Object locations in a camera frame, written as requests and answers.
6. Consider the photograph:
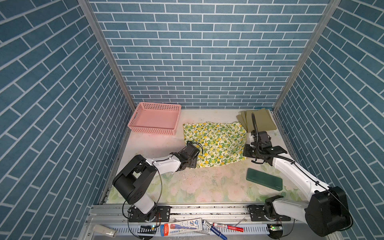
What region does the olive green skirt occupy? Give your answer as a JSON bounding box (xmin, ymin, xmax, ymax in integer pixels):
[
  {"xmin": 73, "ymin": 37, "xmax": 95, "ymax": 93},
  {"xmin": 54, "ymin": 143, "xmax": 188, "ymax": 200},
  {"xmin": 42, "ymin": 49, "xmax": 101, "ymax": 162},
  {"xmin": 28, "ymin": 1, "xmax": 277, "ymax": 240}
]
[{"xmin": 236, "ymin": 109, "xmax": 277, "ymax": 133}]

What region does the lemon print skirt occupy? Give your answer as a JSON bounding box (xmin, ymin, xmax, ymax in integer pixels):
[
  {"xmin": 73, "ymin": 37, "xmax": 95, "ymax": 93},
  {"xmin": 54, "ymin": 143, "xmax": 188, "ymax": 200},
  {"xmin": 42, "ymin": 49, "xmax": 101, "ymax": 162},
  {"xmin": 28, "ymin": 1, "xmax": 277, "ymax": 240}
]
[{"xmin": 183, "ymin": 122, "xmax": 247, "ymax": 168}]

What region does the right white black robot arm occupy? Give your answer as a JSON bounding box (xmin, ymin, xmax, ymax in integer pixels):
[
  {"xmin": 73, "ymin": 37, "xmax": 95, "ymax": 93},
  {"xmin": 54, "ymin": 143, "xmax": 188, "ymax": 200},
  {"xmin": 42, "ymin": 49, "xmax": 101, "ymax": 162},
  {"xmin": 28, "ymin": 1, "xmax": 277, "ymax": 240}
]
[{"xmin": 243, "ymin": 130, "xmax": 354, "ymax": 237}]

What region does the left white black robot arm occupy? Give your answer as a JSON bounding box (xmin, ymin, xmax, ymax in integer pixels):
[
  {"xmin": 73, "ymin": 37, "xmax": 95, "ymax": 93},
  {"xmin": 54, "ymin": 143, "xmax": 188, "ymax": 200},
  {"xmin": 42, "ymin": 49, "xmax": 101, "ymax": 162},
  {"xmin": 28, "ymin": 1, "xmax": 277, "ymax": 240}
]
[{"xmin": 113, "ymin": 141, "xmax": 204, "ymax": 215}]

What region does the dark green rectangular block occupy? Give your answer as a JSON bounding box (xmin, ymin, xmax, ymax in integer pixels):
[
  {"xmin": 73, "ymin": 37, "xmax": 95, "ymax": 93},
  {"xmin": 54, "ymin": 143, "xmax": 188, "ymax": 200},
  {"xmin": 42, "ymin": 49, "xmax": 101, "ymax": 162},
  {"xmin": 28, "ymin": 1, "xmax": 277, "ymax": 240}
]
[{"xmin": 246, "ymin": 168, "xmax": 283, "ymax": 191}]

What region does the pink plastic basket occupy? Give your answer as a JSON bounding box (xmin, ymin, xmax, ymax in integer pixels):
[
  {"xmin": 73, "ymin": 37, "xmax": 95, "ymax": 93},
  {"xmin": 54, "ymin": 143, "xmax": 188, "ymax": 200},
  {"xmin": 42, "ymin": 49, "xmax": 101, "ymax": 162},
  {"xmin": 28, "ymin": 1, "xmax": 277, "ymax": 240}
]
[{"xmin": 128, "ymin": 102, "xmax": 182, "ymax": 136}]

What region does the white red blue box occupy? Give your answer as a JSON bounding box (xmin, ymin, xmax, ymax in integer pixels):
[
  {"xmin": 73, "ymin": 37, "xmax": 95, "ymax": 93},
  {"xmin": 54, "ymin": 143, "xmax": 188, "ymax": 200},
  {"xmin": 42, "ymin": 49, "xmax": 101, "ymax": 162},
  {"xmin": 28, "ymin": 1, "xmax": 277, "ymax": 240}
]
[{"xmin": 160, "ymin": 218, "xmax": 203, "ymax": 237}]

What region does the blue marker pen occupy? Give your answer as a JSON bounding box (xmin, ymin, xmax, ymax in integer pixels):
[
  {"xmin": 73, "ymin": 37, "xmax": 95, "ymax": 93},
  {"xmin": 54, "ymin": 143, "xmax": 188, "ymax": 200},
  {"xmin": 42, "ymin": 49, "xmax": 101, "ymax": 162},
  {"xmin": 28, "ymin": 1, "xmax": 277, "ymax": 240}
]
[{"xmin": 203, "ymin": 220, "xmax": 228, "ymax": 240}]

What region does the red white marker pen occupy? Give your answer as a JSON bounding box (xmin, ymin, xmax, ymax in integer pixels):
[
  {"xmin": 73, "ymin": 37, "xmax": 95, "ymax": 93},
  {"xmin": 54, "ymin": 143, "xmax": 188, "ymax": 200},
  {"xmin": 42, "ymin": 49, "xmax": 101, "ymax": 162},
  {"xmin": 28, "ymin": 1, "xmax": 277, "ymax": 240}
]
[{"xmin": 213, "ymin": 223, "xmax": 244, "ymax": 233}]

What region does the beige plastic piece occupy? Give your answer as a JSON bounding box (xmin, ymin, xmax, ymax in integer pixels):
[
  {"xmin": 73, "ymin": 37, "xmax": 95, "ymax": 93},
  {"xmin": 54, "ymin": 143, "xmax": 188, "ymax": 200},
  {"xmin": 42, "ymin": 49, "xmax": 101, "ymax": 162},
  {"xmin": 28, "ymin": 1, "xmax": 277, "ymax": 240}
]
[{"xmin": 93, "ymin": 225, "xmax": 118, "ymax": 238}]

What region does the aluminium front rail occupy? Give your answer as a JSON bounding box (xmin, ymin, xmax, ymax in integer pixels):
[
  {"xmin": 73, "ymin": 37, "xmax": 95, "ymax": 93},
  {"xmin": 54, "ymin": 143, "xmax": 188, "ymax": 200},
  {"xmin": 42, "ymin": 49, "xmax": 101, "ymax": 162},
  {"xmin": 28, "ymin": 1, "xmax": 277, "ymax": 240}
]
[{"xmin": 79, "ymin": 203, "xmax": 320, "ymax": 240}]

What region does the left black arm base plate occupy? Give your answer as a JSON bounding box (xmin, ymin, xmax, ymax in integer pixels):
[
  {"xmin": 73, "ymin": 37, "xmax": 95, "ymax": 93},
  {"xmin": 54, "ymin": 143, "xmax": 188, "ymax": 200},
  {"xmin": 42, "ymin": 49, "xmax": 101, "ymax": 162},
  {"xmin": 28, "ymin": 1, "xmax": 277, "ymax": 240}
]
[{"xmin": 129, "ymin": 206, "xmax": 171, "ymax": 223}]

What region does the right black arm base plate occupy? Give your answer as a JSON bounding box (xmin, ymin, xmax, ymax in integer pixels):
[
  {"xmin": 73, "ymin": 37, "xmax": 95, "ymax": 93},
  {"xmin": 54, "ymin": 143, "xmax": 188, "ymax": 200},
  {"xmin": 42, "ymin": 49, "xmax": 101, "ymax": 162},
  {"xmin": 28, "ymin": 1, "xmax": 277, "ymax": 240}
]
[{"xmin": 247, "ymin": 205, "xmax": 292, "ymax": 222}]

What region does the right corner aluminium post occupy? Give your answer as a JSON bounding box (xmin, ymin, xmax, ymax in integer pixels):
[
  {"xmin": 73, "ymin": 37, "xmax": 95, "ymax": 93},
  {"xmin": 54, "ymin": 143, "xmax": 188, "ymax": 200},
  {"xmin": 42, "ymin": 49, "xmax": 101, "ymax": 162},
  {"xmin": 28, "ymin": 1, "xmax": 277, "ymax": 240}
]
[{"xmin": 273, "ymin": 0, "xmax": 341, "ymax": 113}]

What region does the corner aluminium post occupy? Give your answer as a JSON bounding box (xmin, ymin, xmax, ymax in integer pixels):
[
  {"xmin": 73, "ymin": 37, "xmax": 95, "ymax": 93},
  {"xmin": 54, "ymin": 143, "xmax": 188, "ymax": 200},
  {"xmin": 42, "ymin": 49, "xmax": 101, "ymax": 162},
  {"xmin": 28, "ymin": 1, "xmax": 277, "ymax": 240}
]
[
  {"xmin": 273, "ymin": 0, "xmax": 341, "ymax": 113},
  {"xmin": 78, "ymin": 0, "xmax": 136, "ymax": 111}
]

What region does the left corner aluminium post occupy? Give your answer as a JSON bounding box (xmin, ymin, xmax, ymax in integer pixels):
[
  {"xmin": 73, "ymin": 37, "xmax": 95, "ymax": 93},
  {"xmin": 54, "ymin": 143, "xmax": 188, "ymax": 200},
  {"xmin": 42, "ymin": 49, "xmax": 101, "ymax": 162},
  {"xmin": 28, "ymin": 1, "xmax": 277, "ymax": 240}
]
[{"xmin": 78, "ymin": 0, "xmax": 136, "ymax": 111}]

